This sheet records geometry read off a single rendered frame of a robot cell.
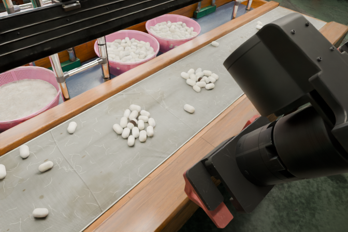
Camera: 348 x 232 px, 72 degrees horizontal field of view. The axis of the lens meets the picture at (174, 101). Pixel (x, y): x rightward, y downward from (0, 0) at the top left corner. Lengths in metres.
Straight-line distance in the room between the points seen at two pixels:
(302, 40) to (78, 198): 0.56
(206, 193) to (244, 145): 0.06
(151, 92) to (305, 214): 1.14
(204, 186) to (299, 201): 1.40
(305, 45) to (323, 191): 1.60
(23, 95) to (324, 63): 0.87
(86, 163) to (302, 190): 1.33
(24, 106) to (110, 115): 0.28
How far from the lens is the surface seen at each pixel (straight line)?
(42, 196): 0.66
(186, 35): 1.20
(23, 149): 0.73
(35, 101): 0.89
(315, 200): 1.70
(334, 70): 0.20
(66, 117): 0.78
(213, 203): 0.27
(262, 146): 0.24
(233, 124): 0.75
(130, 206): 0.58
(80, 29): 0.51
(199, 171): 0.26
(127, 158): 0.67
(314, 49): 0.19
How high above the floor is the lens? 1.29
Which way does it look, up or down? 43 degrees down
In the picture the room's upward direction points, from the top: 6 degrees clockwise
